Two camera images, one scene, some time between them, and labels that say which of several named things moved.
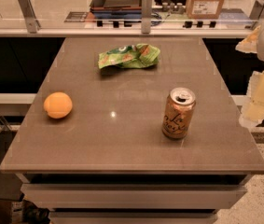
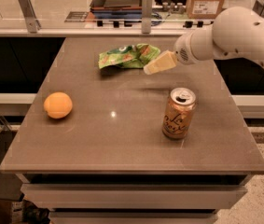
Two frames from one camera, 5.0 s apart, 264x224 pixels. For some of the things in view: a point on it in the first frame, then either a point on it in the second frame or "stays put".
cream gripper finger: (263, 93) → (191, 47)
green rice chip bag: (138, 55) stays put
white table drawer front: (133, 196) stays put
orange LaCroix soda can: (179, 110) stays put
